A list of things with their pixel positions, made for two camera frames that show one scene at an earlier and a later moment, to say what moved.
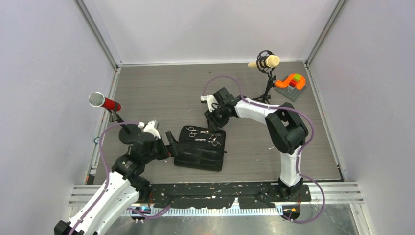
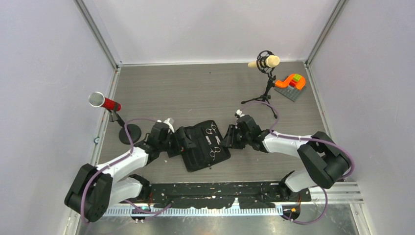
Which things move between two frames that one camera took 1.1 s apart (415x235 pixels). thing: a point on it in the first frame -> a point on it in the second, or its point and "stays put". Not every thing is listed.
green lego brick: x=297 y=77 stays put
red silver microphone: x=97 y=99 stays put
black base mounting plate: x=251 y=195 stays put
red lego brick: x=292 y=83 stays put
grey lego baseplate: x=290 y=92 stays put
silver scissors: x=193 y=133 -> x=209 y=131
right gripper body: x=218 y=117 -> x=243 y=138
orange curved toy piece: x=285 y=83 stays put
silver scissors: x=214 y=143 -> x=217 y=149
